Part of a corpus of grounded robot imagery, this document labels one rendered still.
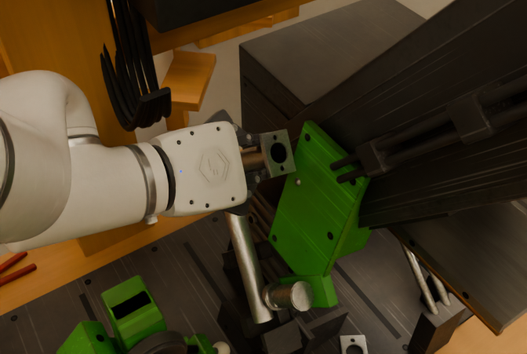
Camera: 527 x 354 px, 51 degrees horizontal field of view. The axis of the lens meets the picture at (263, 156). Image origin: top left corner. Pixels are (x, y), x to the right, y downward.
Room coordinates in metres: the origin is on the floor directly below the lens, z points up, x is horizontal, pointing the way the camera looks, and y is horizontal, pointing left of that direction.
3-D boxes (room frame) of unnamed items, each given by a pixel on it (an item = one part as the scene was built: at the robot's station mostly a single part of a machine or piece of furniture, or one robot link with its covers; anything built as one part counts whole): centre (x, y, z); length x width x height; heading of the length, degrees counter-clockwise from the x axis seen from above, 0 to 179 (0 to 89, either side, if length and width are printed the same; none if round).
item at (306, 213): (0.47, -0.09, 1.17); 0.13 x 0.12 x 0.20; 123
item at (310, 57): (0.74, -0.13, 1.07); 0.30 x 0.18 x 0.34; 123
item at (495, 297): (0.52, -0.24, 1.11); 0.39 x 0.16 x 0.03; 33
